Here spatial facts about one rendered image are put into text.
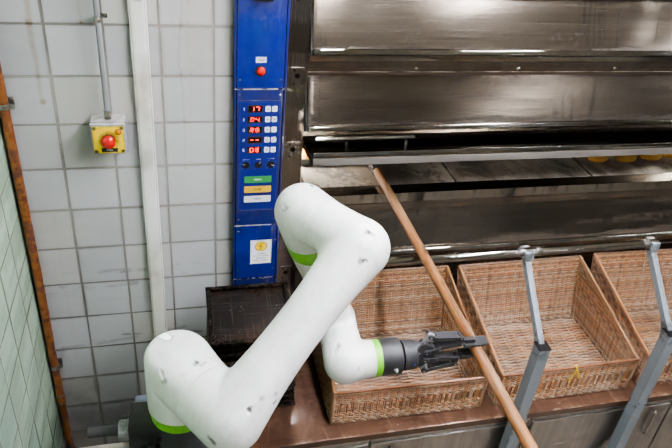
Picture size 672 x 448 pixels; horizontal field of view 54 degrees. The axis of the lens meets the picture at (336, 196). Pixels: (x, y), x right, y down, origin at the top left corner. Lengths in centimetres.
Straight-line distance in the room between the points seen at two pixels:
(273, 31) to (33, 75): 69
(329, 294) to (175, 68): 101
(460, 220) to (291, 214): 130
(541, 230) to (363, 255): 156
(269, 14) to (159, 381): 109
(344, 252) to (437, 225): 129
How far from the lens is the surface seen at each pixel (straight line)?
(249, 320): 222
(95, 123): 206
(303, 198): 136
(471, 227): 260
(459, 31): 218
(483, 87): 232
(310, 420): 236
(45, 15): 202
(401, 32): 211
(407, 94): 222
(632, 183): 286
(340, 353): 164
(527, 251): 225
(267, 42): 200
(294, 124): 216
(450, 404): 246
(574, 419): 272
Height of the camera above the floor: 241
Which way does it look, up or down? 32 degrees down
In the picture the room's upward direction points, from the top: 6 degrees clockwise
